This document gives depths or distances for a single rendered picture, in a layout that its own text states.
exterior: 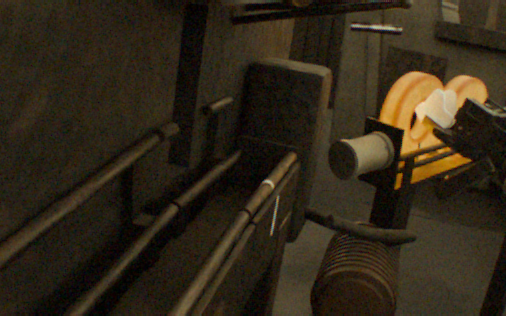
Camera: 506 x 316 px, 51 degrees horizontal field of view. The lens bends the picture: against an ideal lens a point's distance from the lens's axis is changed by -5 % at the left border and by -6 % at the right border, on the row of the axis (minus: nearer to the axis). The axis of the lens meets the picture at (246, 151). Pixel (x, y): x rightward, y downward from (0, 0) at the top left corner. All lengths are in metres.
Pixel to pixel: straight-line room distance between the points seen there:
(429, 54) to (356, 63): 0.43
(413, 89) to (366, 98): 2.35
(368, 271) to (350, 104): 2.53
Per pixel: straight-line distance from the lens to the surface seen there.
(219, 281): 0.39
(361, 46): 3.26
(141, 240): 0.43
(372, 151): 0.84
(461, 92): 1.02
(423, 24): 3.17
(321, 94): 0.71
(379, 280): 0.81
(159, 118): 0.49
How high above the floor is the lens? 0.89
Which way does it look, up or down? 17 degrees down
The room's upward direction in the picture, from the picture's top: 8 degrees clockwise
